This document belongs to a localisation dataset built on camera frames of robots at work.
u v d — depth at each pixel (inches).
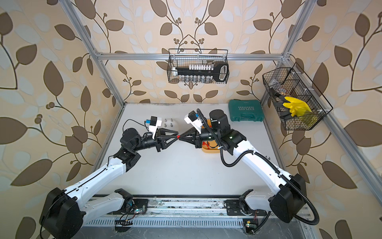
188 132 24.4
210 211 29.0
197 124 23.1
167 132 26.2
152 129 23.6
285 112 25.6
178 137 24.8
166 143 25.3
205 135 23.3
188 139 24.9
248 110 43.8
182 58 35.9
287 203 14.9
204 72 33.3
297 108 27.1
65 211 15.5
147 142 24.4
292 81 31.6
